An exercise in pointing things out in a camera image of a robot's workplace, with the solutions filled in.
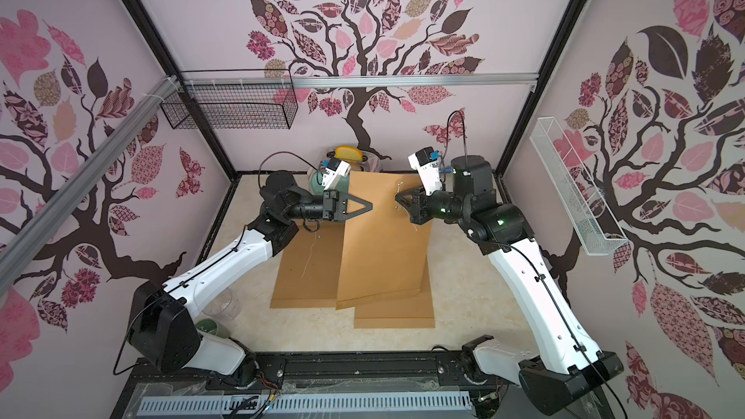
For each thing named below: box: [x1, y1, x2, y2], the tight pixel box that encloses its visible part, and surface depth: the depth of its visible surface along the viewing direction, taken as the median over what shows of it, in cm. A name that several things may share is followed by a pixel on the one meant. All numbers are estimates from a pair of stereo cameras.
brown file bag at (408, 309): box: [354, 256, 436, 329], surface depth 85 cm
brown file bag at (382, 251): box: [335, 170, 434, 310], surface depth 65 cm
